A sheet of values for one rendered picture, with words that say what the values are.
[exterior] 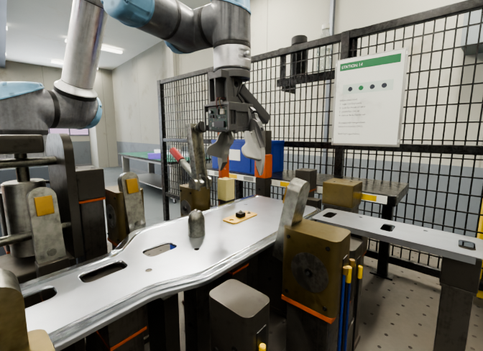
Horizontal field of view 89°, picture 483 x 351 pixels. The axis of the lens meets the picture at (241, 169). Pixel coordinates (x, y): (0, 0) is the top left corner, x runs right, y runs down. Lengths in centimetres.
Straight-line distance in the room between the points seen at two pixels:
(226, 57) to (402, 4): 284
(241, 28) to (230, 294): 44
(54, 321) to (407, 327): 76
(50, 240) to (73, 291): 14
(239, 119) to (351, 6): 305
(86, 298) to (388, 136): 90
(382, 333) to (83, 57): 109
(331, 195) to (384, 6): 278
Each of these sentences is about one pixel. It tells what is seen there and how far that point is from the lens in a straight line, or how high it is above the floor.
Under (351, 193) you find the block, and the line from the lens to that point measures 68.
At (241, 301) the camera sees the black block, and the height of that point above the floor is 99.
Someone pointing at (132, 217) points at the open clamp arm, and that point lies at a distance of 57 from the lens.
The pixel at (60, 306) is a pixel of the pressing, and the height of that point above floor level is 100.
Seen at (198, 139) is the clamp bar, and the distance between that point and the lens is 66.
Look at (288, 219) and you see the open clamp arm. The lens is 41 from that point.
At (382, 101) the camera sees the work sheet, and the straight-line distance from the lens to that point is 98.
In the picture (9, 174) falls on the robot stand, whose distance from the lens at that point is 85.
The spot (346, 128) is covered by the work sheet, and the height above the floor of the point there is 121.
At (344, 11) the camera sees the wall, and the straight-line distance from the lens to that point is 348.
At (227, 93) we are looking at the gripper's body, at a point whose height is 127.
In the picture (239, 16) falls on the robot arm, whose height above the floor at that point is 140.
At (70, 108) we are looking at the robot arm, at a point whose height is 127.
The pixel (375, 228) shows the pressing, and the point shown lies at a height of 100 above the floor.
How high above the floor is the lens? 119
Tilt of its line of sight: 8 degrees down
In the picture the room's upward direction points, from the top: straight up
